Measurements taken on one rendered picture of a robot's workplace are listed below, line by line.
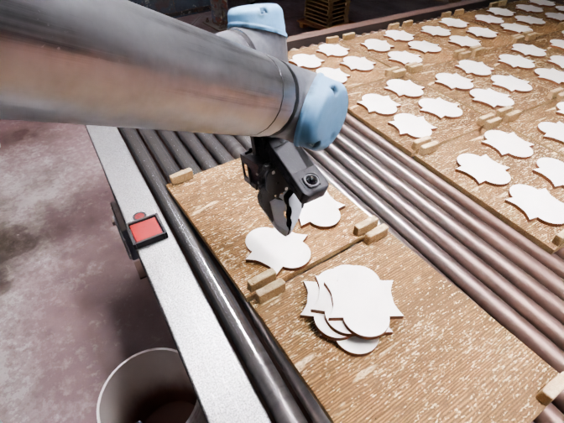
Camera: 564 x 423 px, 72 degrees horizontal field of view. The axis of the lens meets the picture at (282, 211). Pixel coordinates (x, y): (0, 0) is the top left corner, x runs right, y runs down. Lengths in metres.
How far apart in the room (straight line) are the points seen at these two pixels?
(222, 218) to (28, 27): 0.73
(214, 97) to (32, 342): 1.86
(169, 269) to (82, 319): 1.22
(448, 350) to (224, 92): 0.59
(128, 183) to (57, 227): 1.46
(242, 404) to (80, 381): 1.26
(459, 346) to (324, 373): 0.24
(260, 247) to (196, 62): 0.59
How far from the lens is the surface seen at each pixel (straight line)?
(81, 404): 1.83
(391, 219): 0.96
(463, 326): 0.78
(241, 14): 0.54
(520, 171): 1.20
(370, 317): 0.69
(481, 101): 1.50
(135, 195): 1.05
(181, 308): 0.78
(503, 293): 0.90
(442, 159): 1.16
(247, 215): 0.90
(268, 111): 0.34
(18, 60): 0.21
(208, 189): 0.99
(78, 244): 2.37
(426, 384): 0.71
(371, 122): 1.27
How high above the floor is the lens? 1.55
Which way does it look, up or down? 43 degrees down
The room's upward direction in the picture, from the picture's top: straight up
